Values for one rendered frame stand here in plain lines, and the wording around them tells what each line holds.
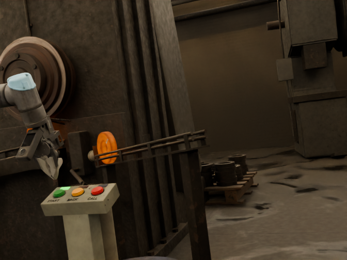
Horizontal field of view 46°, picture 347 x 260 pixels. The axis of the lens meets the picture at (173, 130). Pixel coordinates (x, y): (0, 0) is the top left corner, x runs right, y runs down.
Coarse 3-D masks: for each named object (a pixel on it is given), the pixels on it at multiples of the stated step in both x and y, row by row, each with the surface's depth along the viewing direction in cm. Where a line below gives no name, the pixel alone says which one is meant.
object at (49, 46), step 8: (16, 40) 225; (24, 40) 224; (32, 40) 222; (40, 40) 220; (8, 48) 228; (48, 48) 219; (56, 48) 223; (0, 56) 230; (56, 56) 218; (64, 56) 223; (64, 64) 217; (64, 72) 217; (64, 80) 217; (64, 88) 218; (64, 96) 219; (56, 104) 220; (64, 104) 225; (8, 112) 231; (48, 112) 222; (56, 112) 227
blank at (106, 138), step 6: (102, 132) 198; (108, 132) 197; (102, 138) 198; (108, 138) 193; (114, 138) 194; (102, 144) 201; (108, 144) 194; (114, 144) 193; (102, 150) 201; (108, 150) 194; (102, 156) 201; (108, 162) 196
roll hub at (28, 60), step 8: (8, 56) 218; (24, 56) 214; (32, 56) 215; (8, 64) 218; (16, 64) 218; (24, 64) 216; (32, 64) 213; (40, 64) 215; (0, 72) 220; (8, 72) 220; (16, 72) 216; (24, 72) 214; (32, 72) 215; (40, 72) 212; (0, 80) 221; (40, 80) 212; (40, 88) 213; (40, 96) 218
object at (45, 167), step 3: (42, 156) 136; (45, 156) 138; (39, 159) 135; (42, 159) 135; (45, 159) 136; (39, 162) 136; (42, 162) 136; (45, 162) 136; (42, 165) 136; (45, 165) 136; (48, 165) 137; (42, 168) 137; (45, 168) 136; (48, 168) 137; (45, 171) 137; (48, 171) 137; (48, 174) 137; (51, 174) 137; (51, 177) 138
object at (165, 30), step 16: (160, 0) 292; (160, 16) 288; (160, 32) 285; (176, 32) 319; (160, 48) 284; (176, 48) 315; (160, 64) 285; (176, 64) 311; (176, 80) 306; (176, 96) 302; (176, 112) 298; (176, 128) 297; (192, 128) 332; (192, 144) 327; (176, 160) 301; (176, 176) 305; (176, 192) 305; (208, 192) 375
